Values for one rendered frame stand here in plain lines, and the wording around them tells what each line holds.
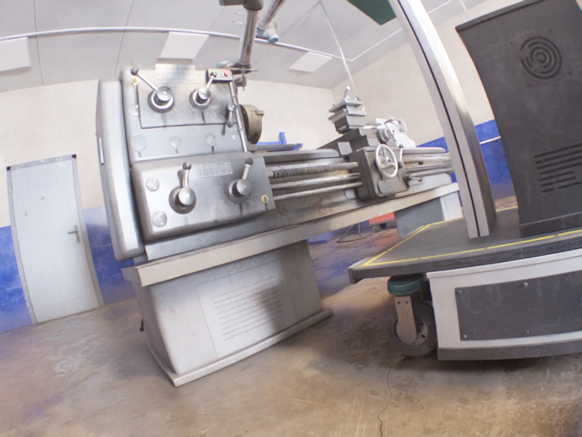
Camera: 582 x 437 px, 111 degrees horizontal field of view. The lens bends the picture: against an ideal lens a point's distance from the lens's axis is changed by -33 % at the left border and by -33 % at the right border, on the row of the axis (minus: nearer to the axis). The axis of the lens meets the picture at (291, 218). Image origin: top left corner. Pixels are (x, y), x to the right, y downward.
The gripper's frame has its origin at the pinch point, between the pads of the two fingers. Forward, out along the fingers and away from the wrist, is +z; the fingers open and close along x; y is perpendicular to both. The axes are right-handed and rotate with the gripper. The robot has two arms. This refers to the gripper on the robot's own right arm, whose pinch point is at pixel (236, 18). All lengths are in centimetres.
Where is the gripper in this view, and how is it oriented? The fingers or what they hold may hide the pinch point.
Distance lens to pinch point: 236.0
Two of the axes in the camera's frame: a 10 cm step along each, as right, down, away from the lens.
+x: -2.8, 7.6, 5.9
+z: -7.7, 1.9, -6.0
